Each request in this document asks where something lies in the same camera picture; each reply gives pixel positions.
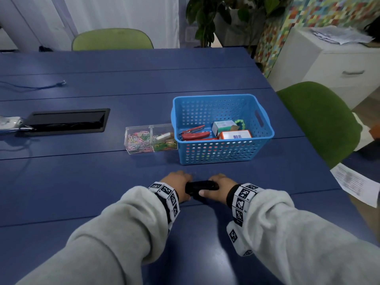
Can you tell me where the person's right hand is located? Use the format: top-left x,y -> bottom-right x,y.
199,173 -> 238,205

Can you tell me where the person's left hand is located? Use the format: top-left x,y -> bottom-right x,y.
160,170 -> 193,203

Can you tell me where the black stapler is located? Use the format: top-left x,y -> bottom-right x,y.
185,180 -> 219,200

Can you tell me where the person's right forearm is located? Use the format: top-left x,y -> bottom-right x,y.
227,189 -> 380,285

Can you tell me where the person's left forearm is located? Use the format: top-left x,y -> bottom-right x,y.
15,186 -> 173,285

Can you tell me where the right marker wristband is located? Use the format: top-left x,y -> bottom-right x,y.
226,183 -> 265,257

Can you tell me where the marker wristband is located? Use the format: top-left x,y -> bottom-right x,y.
148,182 -> 180,235
226,183 -> 265,257

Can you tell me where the left marker wristband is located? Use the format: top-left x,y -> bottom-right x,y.
148,182 -> 180,235

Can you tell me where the red stapler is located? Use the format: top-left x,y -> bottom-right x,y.
178,125 -> 219,141

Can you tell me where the blue perforated plastic basket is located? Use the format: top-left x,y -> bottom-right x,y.
171,94 -> 275,165

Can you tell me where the orange and white small box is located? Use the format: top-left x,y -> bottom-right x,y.
219,130 -> 253,140

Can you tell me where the white and green small box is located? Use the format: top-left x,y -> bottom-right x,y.
211,120 -> 240,137

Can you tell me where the pile of colourful paper clips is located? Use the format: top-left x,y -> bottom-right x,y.
127,131 -> 177,153

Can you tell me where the clear two-compartment plastic box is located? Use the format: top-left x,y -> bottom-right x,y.
124,123 -> 178,155

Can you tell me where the dark green chair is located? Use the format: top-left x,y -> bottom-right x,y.
276,81 -> 363,169

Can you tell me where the printed paper sheet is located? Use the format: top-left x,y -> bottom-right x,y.
330,163 -> 380,208

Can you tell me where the white drawer cabinet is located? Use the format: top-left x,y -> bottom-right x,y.
267,27 -> 380,110

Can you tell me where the green potted plant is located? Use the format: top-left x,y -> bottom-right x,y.
186,0 -> 293,48

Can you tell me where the light green chair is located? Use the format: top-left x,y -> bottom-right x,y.
71,28 -> 154,51

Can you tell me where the stack of papers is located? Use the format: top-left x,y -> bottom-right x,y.
310,25 -> 375,45

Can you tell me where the black table cable hatch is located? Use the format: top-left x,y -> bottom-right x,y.
15,108 -> 110,137

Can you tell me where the colourful mosaic wall panel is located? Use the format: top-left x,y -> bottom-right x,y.
255,0 -> 380,78

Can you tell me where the blue cable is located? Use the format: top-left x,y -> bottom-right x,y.
0,80 -> 67,90

